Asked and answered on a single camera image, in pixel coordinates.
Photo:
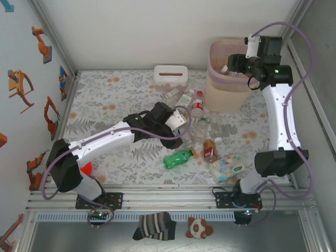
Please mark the small clear green label bottle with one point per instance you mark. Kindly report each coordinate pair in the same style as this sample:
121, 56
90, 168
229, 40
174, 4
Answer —
171, 94

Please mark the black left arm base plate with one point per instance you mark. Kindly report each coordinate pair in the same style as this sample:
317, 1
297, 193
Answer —
117, 200

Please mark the white cap clear bottle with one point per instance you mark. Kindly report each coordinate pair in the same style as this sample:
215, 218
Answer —
218, 140

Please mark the clear plastic bottle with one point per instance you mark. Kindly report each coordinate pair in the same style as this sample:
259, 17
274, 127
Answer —
215, 124

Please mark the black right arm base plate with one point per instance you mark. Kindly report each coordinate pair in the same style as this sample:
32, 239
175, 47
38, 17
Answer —
222, 202

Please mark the floral patterned tablecloth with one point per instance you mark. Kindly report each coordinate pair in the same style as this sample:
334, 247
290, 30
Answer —
147, 176

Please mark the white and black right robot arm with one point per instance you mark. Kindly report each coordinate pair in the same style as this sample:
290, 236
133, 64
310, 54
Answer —
281, 118

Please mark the translucent purple bin liner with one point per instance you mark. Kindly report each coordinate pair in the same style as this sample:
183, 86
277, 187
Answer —
218, 55

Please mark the red cap red label bottle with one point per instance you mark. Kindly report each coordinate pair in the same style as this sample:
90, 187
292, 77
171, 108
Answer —
197, 106

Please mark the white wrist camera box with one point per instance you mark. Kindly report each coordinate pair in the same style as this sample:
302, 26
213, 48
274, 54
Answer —
176, 120
252, 48

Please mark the aluminium rail frame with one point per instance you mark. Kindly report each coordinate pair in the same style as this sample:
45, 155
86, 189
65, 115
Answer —
170, 199

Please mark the orange grey gripper wall sticker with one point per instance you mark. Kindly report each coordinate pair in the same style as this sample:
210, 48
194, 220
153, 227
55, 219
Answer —
18, 84

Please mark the blue cap clear water bottle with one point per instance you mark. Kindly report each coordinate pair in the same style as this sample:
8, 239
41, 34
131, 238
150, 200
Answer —
189, 139

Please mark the blue and orange wall sticker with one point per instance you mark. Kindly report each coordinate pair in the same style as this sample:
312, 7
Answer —
63, 81

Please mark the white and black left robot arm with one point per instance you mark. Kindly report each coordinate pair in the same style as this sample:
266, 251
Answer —
105, 136

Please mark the brown and white plush toy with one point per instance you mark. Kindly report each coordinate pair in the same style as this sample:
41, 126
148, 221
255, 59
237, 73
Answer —
197, 228

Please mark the colourful soft tissue pack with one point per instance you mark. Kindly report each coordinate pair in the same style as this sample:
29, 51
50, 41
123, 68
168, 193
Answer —
225, 168

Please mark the red plush ball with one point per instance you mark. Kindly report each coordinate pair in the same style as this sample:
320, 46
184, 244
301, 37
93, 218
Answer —
88, 169

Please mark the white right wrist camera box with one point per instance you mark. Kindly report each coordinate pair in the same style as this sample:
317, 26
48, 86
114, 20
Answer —
252, 48

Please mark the green bottle with yellow cap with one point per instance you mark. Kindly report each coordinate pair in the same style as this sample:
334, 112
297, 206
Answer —
177, 158

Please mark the small controller board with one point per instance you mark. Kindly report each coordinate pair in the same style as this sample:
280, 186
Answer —
99, 215
247, 212

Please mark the white tissue box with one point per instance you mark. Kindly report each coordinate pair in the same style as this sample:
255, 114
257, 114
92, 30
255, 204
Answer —
162, 80

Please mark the black and grey striped sock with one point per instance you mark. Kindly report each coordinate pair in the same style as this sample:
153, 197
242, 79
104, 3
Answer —
155, 225

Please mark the orange block wall sticker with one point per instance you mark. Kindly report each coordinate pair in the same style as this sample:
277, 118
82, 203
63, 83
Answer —
2, 140

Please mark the red label tea bottle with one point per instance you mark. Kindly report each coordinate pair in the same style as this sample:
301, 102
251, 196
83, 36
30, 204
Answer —
210, 152

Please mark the green cap clear bottle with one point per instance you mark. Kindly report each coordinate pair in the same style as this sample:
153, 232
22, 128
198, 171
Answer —
200, 130

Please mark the white cap green label bottle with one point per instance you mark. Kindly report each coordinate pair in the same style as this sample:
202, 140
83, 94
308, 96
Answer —
183, 99

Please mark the aluminium frame post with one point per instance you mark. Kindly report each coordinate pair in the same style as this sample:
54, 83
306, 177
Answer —
52, 34
300, 10

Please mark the pink plastic waste bin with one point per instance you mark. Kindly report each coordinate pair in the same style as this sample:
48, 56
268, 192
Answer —
223, 97

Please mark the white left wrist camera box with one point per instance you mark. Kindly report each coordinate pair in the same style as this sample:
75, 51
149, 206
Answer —
176, 120

